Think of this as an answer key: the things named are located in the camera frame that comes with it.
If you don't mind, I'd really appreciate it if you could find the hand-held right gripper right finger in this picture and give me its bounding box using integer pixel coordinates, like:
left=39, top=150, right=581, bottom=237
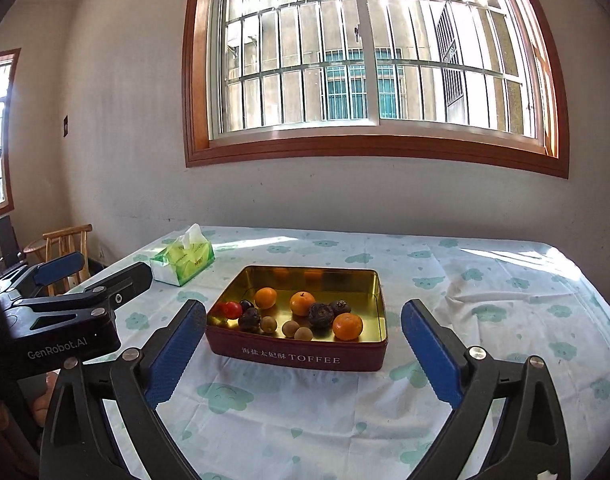
left=401, top=299, right=572, bottom=480

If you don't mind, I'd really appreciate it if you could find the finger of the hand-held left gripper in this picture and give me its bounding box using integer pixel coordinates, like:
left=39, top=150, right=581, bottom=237
left=0, top=251, right=86, bottom=306
left=12, top=261, right=153, bottom=332

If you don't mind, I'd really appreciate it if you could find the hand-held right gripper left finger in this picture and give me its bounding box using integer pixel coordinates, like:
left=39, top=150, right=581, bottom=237
left=39, top=299, right=207, bottom=480

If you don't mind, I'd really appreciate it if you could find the red and gold tin box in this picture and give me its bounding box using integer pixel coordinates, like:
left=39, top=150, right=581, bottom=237
left=205, top=265, right=389, bottom=372

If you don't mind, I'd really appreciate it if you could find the person's left hand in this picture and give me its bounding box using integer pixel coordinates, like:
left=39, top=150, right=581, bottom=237
left=31, top=371, right=62, bottom=426

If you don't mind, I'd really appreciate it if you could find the wooden chair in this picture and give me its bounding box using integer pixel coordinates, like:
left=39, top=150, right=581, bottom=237
left=24, top=224, right=93, bottom=296

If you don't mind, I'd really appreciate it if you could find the green tissue pack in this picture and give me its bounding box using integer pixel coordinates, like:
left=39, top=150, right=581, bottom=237
left=149, top=223, right=216, bottom=288

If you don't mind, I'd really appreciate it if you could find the dark furniture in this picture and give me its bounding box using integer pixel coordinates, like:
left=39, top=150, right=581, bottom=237
left=0, top=215, right=28, bottom=274

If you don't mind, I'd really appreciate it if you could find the white cloud print tablecloth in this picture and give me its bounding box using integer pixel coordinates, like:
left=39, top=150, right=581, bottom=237
left=65, top=226, right=610, bottom=480

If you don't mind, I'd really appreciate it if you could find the small wooden frame window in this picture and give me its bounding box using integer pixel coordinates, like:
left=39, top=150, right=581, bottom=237
left=0, top=48, right=22, bottom=218

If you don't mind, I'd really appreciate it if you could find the large wooden frame window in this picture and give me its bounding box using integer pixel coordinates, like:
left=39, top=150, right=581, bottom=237
left=183, top=0, right=570, bottom=179

